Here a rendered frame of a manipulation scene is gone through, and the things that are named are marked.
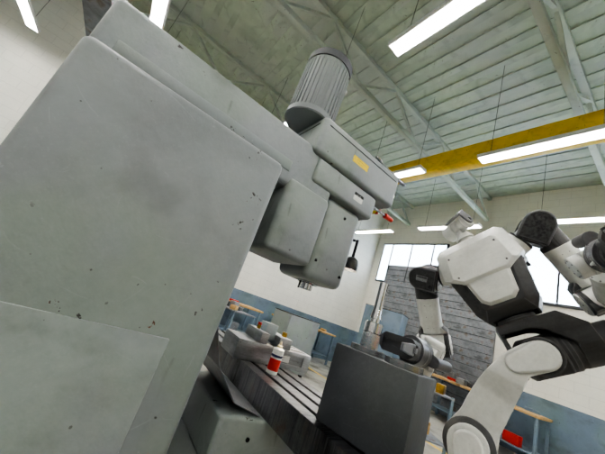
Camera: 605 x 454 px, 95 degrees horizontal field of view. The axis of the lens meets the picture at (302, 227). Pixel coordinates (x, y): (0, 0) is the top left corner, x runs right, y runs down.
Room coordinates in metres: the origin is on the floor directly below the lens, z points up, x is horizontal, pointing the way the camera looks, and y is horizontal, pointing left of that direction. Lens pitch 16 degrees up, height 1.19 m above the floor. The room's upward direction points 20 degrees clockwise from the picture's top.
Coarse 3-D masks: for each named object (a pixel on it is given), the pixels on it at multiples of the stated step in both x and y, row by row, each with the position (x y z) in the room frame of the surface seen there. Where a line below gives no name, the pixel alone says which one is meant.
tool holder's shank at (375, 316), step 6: (384, 288) 0.77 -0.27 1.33; (378, 294) 0.77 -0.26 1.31; (384, 294) 0.77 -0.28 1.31; (378, 300) 0.77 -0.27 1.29; (384, 300) 0.77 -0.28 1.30; (378, 306) 0.77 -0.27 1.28; (372, 312) 0.78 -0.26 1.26; (378, 312) 0.77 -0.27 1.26; (372, 318) 0.77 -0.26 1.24; (378, 318) 0.76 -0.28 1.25
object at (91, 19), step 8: (88, 0) 2.54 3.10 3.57; (96, 0) 2.50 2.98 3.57; (104, 0) 2.46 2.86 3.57; (112, 0) 2.44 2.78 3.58; (88, 8) 2.65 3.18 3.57; (96, 8) 2.61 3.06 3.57; (104, 8) 2.57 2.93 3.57; (88, 16) 2.78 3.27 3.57; (96, 16) 2.73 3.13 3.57; (88, 24) 2.91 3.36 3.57; (96, 24) 2.86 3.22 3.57; (88, 32) 3.05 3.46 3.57
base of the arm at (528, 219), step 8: (528, 216) 0.85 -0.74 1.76; (536, 216) 0.84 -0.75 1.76; (544, 216) 0.83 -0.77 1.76; (552, 216) 0.82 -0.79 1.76; (520, 224) 0.87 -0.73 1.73; (528, 224) 0.86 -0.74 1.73; (536, 224) 0.85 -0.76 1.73; (544, 224) 0.83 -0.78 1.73; (552, 224) 0.82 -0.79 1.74; (520, 232) 0.87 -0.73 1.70; (528, 232) 0.86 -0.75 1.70; (536, 232) 0.85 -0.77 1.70; (544, 232) 0.84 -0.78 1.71; (552, 232) 0.83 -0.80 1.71; (528, 240) 0.87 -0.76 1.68; (536, 240) 0.85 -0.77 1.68; (544, 240) 0.84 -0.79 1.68
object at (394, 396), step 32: (352, 352) 0.74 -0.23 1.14; (352, 384) 0.73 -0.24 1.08; (384, 384) 0.67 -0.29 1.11; (416, 384) 0.62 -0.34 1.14; (320, 416) 0.77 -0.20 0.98; (352, 416) 0.71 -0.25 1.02; (384, 416) 0.66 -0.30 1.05; (416, 416) 0.64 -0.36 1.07; (384, 448) 0.65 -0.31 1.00; (416, 448) 0.67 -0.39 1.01
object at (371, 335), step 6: (366, 324) 0.77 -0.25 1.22; (366, 330) 0.77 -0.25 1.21; (372, 330) 0.76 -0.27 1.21; (378, 330) 0.76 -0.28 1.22; (366, 336) 0.76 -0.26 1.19; (372, 336) 0.76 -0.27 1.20; (378, 336) 0.76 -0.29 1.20; (360, 342) 0.78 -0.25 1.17; (366, 342) 0.76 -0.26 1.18; (372, 342) 0.76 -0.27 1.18; (378, 342) 0.76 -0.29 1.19; (372, 348) 0.76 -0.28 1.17
